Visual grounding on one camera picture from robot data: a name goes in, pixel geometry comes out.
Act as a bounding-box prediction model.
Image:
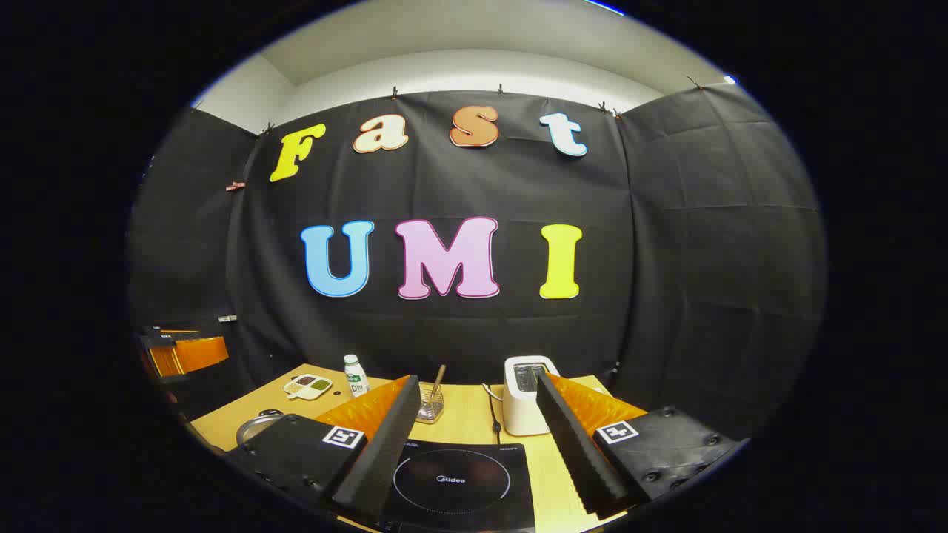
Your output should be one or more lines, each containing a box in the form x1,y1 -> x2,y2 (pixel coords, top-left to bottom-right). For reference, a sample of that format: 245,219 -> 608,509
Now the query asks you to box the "white toaster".
503,355 -> 561,437

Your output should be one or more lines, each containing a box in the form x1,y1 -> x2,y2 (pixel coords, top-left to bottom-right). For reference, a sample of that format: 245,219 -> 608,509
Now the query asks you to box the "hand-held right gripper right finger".
535,370 -> 749,520

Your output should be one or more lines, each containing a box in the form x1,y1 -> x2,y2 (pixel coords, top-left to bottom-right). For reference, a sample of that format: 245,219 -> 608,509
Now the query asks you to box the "wire utensil holder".
416,381 -> 446,424

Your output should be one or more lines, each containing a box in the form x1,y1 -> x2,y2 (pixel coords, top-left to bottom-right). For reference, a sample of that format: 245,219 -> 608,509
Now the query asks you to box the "white drink bottle green label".
344,354 -> 371,398

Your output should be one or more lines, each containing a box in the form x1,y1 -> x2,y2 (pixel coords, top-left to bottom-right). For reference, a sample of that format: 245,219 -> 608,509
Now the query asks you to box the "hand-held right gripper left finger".
222,374 -> 423,523

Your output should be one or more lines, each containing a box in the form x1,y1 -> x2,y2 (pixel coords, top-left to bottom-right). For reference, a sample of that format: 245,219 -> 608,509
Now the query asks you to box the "black induction cooktop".
380,441 -> 536,533

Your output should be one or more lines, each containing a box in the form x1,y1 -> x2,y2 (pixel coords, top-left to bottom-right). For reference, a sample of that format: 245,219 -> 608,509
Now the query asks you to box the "white divided bean tray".
284,374 -> 334,401

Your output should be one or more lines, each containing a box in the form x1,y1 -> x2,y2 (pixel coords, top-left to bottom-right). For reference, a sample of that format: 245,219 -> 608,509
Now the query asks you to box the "stainless steel pot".
236,409 -> 287,446

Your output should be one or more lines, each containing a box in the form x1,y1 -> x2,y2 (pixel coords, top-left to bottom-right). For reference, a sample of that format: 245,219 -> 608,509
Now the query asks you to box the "black toaster cable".
483,383 -> 505,445

